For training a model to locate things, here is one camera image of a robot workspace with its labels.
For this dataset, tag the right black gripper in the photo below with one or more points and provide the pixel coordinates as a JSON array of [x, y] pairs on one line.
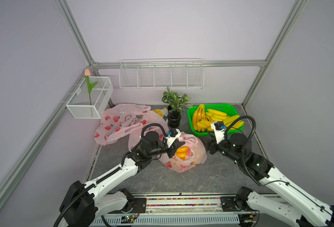
[[213, 146]]

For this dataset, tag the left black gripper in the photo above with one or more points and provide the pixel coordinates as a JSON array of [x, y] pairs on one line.
[[173, 148]]

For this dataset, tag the orange banana bunch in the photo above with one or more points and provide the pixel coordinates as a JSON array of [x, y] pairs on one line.
[[197, 116], [181, 152]]

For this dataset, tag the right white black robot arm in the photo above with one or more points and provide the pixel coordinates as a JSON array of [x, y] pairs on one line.
[[301, 208]]

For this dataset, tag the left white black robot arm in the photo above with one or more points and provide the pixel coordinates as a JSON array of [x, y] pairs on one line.
[[110, 178]]

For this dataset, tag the pink strawberry plastic bag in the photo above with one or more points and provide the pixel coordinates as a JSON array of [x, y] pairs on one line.
[[118, 122]]

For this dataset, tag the pale yellow banana bunch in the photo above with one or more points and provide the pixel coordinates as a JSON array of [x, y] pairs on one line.
[[216, 115]]

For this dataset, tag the small yellow banana bunch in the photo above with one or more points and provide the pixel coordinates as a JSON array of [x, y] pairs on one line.
[[203, 125]]

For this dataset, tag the green plastic basket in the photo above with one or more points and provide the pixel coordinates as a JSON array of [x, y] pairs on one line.
[[226, 108]]

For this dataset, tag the potted plant black vase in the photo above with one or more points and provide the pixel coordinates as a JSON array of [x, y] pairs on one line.
[[176, 104]]

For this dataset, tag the pink artificial tulip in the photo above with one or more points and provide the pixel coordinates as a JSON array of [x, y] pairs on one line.
[[90, 86]]

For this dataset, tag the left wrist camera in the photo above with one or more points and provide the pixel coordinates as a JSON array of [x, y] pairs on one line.
[[172, 135]]

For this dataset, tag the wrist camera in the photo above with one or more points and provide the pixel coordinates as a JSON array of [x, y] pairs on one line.
[[172, 135], [219, 131]]

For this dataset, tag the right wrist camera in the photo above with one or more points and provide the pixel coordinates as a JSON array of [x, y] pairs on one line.
[[219, 131]]

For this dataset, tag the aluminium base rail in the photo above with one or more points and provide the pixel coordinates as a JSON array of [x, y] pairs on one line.
[[181, 208]]

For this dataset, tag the white wire wall shelf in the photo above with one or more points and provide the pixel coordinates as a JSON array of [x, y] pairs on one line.
[[175, 73]]

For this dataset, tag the white wire side basket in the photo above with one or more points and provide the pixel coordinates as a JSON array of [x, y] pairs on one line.
[[78, 102]]

